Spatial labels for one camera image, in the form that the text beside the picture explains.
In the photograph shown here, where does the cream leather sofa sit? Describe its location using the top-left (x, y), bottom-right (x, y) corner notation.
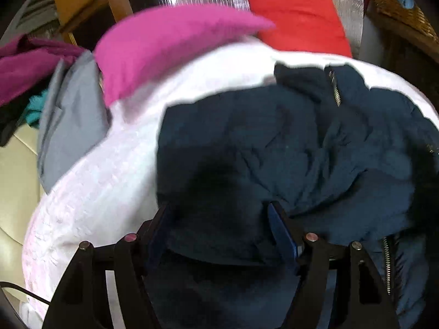
top-left (0, 125), bottom-right (44, 287)

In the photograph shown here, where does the teal garment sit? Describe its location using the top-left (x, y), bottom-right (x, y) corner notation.
top-left (22, 88), bottom-right (48, 129)

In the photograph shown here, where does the magenta pillow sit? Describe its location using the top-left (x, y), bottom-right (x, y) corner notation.
top-left (94, 4), bottom-right (275, 106)

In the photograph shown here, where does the red pillow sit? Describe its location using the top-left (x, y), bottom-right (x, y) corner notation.
top-left (248, 0), bottom-right (352, 57)

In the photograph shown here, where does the black cable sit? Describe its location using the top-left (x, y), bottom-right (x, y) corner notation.
top-left (0, 280), bottom-right (52, 306)

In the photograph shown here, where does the wicker basket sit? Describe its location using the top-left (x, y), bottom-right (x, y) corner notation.
top-left (371, 0), bottom-right (438, 63)

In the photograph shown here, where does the grey garment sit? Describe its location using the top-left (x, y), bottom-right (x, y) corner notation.
top-left (36, 50), bottom-right (111, 193)

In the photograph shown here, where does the pale pink blanket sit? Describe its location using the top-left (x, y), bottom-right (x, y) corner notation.
top-left (23, 38), bottom-right (438, 328)

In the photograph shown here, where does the navy blue zip jacket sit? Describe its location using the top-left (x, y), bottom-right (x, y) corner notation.
top-left (146, 64), bottom-right (438, 328)

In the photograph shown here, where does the purple fleece garment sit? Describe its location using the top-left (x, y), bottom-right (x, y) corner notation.
top-left (0, 34), bottom-right (85, 105)

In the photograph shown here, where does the black garment on sofa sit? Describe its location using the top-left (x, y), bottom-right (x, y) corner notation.
top-left (0, 86), bottom-right (43, 147)

